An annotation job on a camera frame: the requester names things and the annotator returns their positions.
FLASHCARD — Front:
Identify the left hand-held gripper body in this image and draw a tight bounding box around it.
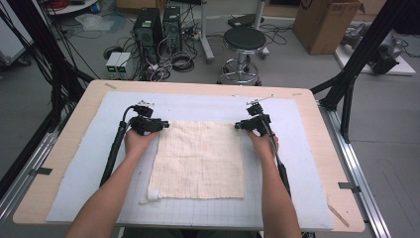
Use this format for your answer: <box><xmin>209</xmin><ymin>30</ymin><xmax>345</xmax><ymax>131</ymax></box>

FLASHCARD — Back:
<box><xmin>128</xmin><ymin>99</ymin><xmax>159</xmax><ymax>137</ymax></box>

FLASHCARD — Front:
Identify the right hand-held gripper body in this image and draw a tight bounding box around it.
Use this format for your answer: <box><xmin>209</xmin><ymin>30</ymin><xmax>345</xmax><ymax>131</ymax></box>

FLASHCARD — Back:
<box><xmin>246</xmin><ymin>94</ymin><xmax>274</xmax><ymax>137</ymax></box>

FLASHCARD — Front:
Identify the cream cloth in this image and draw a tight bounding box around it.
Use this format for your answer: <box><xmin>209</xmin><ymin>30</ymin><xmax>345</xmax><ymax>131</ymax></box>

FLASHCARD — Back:
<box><xmin>139</xmin><ymin>119</ymin><xmax>246</xmax><ymax>205</ymax></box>

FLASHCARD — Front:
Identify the person's left hand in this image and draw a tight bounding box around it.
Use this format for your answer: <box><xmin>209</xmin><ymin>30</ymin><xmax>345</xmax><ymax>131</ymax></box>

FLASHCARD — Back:
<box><xmin>123</xmin><ymin>128</ymin><xmax>160</xmax><ymax>160</ymax></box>

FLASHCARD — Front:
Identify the person's right hand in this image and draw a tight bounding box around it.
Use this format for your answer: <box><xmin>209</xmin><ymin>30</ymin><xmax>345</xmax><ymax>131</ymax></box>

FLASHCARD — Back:
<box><xmin>247</xmin><ymin>128</ymin><xmax>280</xmax><ymax>160</ymax></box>

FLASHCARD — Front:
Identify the white grid mat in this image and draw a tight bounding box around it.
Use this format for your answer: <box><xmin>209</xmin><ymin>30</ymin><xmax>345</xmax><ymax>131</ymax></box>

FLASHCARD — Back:
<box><xmin>46</xmin><ymin>91</ymin><xmax>335</xmax><ymax>231</ymax></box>

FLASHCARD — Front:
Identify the white power supply unit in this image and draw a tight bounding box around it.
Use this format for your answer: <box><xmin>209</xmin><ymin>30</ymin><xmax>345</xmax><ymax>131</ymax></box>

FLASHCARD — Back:
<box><xmin>116</xmin><ymin>53</ymin><xmax>134</xmax><ymax>76</ymax></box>
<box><xmin>105</xmin><ymin>52</ymin><xmax>122</xmax><ymax>75</ymax></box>

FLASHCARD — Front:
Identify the black round stool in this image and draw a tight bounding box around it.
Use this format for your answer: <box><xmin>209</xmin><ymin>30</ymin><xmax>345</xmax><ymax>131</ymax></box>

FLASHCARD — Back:
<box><xmin>217</xmin><ymin>26</ymin><xmax>267</xmax><ymax>86</ymax></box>

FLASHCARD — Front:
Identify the large black computer tower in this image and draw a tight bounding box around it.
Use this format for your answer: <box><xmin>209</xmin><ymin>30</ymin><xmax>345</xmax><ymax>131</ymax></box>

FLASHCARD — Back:
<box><xmin>133</xmin><ymin>8</ymin><xmax>163</xmax><ymax>63</ymax></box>

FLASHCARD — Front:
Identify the slim black computer tower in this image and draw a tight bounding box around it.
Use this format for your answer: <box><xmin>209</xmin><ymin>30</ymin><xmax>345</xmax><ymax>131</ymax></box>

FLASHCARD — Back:
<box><xmin>161</xmin><ymin>5</ymin><xmax>182</xmax><ymax>54</ymax></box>

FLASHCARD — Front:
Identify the white desk leg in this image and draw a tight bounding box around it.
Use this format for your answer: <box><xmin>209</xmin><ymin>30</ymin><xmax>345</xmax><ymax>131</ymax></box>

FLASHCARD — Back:
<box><xmin>253</xmin><ymin>0</ymin><xmax>270</xmax><ymax>59</ymax></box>
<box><xmin>198</xmin><ymin>0</ymin><xmax>216</xmax><ymax>63</ymax></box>

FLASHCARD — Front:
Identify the flat black case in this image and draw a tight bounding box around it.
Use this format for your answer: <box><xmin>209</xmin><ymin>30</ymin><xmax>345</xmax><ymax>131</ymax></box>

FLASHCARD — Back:
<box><xmin>227</xmin><ymin>13</ymin><xmax>265</xmax><ymax>28</ymax></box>

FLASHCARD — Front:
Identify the grey tape strip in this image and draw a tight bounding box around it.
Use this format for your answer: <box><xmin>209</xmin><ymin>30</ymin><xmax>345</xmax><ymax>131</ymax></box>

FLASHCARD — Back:
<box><xmin>338</xmin><ymin>181</ymin><xmax>362</xmax><ymax>193</ymax></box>
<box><xmin>29</xmin><ymin>167</ymin><xmax>53</xmax><ymax>177</ymax></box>

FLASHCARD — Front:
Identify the clear plastic bag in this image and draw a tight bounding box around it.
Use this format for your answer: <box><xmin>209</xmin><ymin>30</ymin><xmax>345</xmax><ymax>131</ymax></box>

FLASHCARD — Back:
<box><xmin>74</xmin><ymin>13</ymin><xmax>115</xmax><ymax>33</ymax></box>

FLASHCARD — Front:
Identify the brown cardboard box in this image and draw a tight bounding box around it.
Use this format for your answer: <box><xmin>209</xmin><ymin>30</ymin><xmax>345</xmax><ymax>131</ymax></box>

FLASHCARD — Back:
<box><xmin>292</xmin><ymin>0</ymin><xmax>363</xmax><ymax>56</ymax></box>

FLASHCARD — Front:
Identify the thin wooden stick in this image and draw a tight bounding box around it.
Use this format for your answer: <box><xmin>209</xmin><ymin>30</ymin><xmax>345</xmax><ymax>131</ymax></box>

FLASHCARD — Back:
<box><xmin>326</xmin><ymin>194</ymin><xmax>351</xmax><ymax>228</ymax></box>

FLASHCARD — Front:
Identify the black device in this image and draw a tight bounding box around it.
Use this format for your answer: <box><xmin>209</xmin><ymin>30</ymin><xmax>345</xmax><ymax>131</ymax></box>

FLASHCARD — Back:
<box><xmin>369</xmin><ymin>46</ymin><xmax>401</xmax><ymax>75</ymax></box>

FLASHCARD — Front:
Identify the white board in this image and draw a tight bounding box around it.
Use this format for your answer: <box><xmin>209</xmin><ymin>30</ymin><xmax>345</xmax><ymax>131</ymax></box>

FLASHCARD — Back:
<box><xmin>334</xmin><ymin>23</ymin><xmax>417</xmax><ymax>77</ymax></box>

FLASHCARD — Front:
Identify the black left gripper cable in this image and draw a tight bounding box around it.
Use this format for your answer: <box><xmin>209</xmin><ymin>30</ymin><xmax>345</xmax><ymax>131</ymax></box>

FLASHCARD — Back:
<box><xmin>98</xmin><ymin>104</ymin><xmax>137</xmax><ymax>188</ymax></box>

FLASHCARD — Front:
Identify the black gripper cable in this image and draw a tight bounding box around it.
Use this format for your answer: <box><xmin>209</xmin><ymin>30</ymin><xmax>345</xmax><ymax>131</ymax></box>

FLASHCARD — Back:
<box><xmin>98</xmin><ymin>104</ymin><xmax>137</xmax><ymax>188</ymax></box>
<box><xmin>261</xmin><ymin>113</ymin><xmax>292</xmax><ymax>198</ymax></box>

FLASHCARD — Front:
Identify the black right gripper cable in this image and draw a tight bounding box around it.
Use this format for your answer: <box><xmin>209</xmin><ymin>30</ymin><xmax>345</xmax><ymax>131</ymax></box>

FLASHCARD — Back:
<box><xmin>261</xmin><ymin>113</ymin><xmax>292</xmax><ymax>198</ymax></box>

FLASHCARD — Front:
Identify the coiled black cable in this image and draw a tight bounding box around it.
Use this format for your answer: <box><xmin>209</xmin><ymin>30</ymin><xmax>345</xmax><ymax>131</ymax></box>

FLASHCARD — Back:
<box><xmin>169</xmin><ymin>53</ymin><xmax>196</xmax><ymax>73</ymax></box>

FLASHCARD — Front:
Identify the aluminium rail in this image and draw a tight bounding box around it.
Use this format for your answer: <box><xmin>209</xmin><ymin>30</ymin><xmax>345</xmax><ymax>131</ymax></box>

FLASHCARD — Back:
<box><xmin>318</xmin><ymin>100</ymin><xmax>392</xmax><ymax>238</ymax></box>
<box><xmin>0</xmin><ymin>132</ymin><xmax>60</xmax><ymax>219</ymax></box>

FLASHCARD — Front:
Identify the black metal frame stand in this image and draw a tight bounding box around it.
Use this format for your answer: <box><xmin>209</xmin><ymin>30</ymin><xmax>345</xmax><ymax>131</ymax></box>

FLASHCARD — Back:
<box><xmin>310</xmin><ymin>0</ymin><xmax>420</xmax><ymax>144</ymax></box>
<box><xmin>0</xmin><ymin>0</ymin><xmax>95</xmax><ymax>133</ymax></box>

